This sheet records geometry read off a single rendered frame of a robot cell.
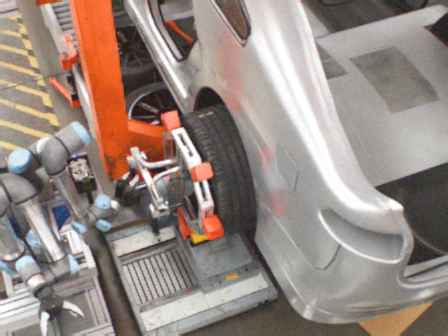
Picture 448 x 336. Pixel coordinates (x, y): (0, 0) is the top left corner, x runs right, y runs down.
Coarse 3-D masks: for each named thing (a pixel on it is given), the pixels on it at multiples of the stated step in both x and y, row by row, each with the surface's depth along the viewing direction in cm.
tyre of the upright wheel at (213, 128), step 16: (192, 112) 295; (208, 112) 287; (224, 112) 285; (192, 128) 280; (208, 128) 277; (224, 128) 278; (208, 144) 272; (224, 144) 273; (240, 144) 274; (208, 160) 271; (224, 160) 271; (240, 160) 273; (224, 176) 271; (240, 176) 273; (224, 192) 272; (240, 192) 275; (224, 208) 276; (240, 208) 280; (224, 224) 283; (240, 224) 289
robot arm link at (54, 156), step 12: (48, 144) 253; (60, 144) 253; (48, 156) 253; (60, 156) 253; (48, 168) 255; (60, 168) 256; (60, 180) 260; (60, 192) 265; (72, 192) 265; (72, 204) 268; (72, 216) 274; (84, 216) 274; (72, 228) 279; (84, 228) 276
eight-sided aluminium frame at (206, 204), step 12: (168, 132) 292; (180, 132) 284; (180, 144) 279; (168, 156) 316; (192, 156) 274; (168, 168) 321; (192, 180) 276; (204, 180) 275; (204, 192) 279; (204, 204) 276; (192, 216) 319; (204, 216) 281; (192, 228) 309
